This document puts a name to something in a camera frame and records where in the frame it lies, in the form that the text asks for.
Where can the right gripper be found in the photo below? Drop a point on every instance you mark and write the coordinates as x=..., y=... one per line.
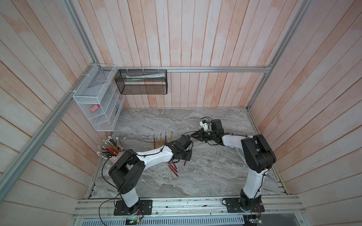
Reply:
x=200, y=133

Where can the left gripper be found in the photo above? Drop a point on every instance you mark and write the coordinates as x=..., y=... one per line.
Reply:
x=189, y=154

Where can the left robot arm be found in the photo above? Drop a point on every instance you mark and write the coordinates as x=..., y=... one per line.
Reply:
x=126, y=172

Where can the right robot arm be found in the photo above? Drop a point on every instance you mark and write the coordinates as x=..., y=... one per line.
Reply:
x=257, y=155

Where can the pink pencil cup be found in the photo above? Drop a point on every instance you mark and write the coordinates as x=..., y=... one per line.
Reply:
x=114, y=159

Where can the bundle of pencils in cup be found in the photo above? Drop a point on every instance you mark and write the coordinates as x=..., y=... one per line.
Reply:
x=110, y=149

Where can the papers in black basket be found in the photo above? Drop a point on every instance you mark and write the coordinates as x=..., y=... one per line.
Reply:
x=153, y=77

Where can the pink eraser block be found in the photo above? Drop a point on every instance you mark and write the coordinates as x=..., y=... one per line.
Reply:
x=94, y=108

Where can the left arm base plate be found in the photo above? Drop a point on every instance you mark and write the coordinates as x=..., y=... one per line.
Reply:
x=142, y=207

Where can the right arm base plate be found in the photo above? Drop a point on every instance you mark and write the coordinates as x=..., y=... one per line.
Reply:
x=236, y=205

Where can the black wire mesh basket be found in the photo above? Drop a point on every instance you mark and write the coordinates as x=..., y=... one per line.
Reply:
x=141, y=88

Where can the white wire mesh shelf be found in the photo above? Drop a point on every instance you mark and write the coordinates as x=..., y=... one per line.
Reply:
x=97, y=87

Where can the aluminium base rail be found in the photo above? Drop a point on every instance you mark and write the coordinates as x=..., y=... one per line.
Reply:
x=191, y=206

